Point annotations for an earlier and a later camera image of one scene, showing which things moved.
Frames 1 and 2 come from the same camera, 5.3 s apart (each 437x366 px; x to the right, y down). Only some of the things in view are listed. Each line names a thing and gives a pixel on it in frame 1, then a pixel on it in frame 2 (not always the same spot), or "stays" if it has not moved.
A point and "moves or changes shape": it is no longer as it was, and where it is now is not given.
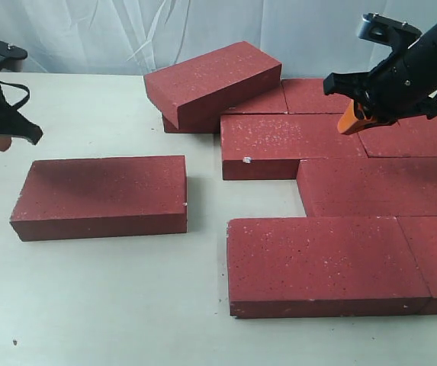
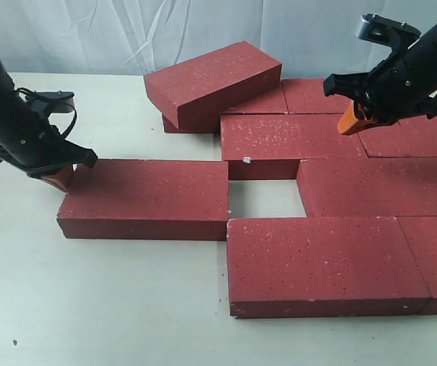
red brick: (271, 101) stays
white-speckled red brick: (272, 146) stays
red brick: (78, 198) moves or changes shape
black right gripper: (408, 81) stays
